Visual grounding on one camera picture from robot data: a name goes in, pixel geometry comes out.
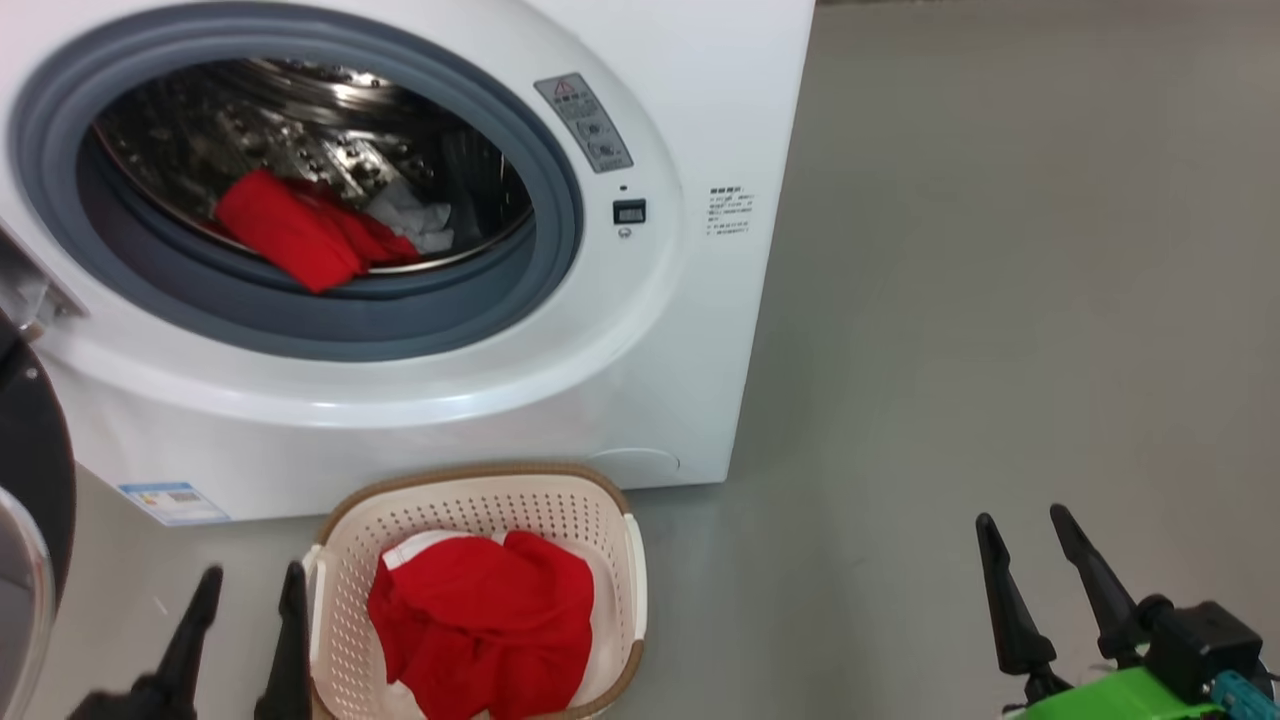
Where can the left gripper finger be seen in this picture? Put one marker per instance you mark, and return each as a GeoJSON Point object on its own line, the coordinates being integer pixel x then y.
{"type": "Point", "coordinates": [288, 640]}
{"type": "Point", "coordinates": [190, 640]}

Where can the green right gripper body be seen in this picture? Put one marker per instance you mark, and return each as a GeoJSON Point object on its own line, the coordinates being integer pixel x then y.
{"type": "Point", "coordinates": [1110, 700]}

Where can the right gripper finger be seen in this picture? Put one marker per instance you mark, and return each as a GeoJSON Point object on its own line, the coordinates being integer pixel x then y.
{"type": "Point", "coordinates": [1012, 610]}
{"type": "Point", "coordinates": [1100, 595]}

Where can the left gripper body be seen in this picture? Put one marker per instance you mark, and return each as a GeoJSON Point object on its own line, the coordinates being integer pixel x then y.
{"type": "Point", "coordinates": [120, 707]}

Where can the red garment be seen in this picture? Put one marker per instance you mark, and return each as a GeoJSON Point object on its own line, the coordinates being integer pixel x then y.
{"type": "Point", "coordinates": [290, 235]}
{"type": "Point", "coordinates": [480, 630]}

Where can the dark round washing machine door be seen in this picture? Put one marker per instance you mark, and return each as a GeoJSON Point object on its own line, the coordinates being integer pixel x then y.
{"type": "Point", "coordinates": [35, 450]}

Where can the cream basket with brown rim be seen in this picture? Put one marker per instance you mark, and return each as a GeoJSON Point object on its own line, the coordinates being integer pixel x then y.
{"type": "Point", "coordinates": [480, 500]}

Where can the grey rubber door gasket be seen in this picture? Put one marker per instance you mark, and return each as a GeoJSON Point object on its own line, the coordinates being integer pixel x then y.
{"type": "Point", "coordinates": [300, 325]}

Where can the white front-load washing machine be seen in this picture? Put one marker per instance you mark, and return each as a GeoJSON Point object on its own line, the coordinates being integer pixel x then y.
{"type": "Point", "coordinates": [700, 350]}

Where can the black door lock slot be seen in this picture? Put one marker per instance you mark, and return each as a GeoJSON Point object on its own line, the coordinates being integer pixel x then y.
{"type": "Point", "coordinates": [629, 212]}

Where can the blue energy label sticker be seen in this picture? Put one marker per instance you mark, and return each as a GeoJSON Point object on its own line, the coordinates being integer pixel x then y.
{"type": "Point", "coordinates": [175, 503]}

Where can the round white filter cover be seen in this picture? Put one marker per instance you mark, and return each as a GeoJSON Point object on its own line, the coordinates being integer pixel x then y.
{"type": "Point", "coordinates": [640, 462]}

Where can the small printed text label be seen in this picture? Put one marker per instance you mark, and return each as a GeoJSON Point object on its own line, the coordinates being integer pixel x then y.
{"type": "Point", "coordinates": [730, 210]}

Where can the stainless steel washer drum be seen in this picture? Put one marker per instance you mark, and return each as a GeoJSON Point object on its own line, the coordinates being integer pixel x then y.
{"type": "Point", "coordinates": [300, 120]}

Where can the grey warning sticker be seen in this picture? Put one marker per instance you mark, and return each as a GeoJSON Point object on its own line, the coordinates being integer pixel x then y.
{"type": "Point", "coordinates": [585, 122]}

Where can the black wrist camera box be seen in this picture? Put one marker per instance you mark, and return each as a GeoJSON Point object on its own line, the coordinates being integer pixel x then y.
{"type": "Point", "coordinates": [1205, 645]}

